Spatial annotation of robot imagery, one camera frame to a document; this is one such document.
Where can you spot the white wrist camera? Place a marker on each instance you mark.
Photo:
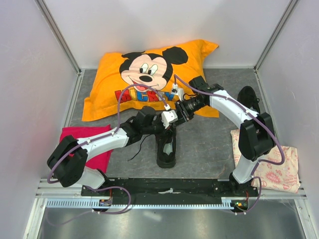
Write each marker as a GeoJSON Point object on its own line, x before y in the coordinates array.
{"type": "Point", "coordinates": [177, 91]}
{"type": "Point", "coordinates": [168, 117]}

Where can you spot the orange Mickey Mouse pillow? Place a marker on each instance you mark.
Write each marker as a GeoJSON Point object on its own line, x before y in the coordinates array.
{"type": "Point", "coordinates": [137, 79]}

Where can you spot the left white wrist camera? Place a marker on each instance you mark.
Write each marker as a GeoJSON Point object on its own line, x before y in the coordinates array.
{"type": "Point", "coordinates": [168, 117]}

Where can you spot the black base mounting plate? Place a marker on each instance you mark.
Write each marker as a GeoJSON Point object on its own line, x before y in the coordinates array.
{"type": "Point", "coordinates": [178, 190]}

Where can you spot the grey slotted cable duct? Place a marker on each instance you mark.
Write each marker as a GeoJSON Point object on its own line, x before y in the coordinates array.
{"type": "Point", "coordinates": [100, 204]}

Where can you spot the black sneaker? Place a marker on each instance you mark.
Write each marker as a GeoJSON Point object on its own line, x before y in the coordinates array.
{"type": "Point", "coordinates": [166, 143]}
{"type": "Point", "coordinates": [248, 98]}

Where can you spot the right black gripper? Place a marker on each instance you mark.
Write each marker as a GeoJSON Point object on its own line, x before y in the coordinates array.
{"type": "Point", "coordinates": [183, 114]}

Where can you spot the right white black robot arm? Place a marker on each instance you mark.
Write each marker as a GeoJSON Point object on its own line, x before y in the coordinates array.
{"type": "Point", "coordinates": [256, 132]}

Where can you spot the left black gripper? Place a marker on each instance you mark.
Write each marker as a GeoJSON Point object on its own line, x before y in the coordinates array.
{"type": "Point", "coordinates": [159, 118]}

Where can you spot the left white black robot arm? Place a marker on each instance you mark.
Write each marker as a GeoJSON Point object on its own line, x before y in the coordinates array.
{"type": "Point", "coordinates": [68, 161]}

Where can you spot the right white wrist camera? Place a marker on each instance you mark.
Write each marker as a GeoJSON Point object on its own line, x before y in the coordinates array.
{"type": "Point", "coordinates": [177, 91]}

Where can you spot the cream pink printed garment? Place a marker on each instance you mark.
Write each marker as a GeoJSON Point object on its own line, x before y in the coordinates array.
{"type": "Point", "coordinates": [276, 177]}

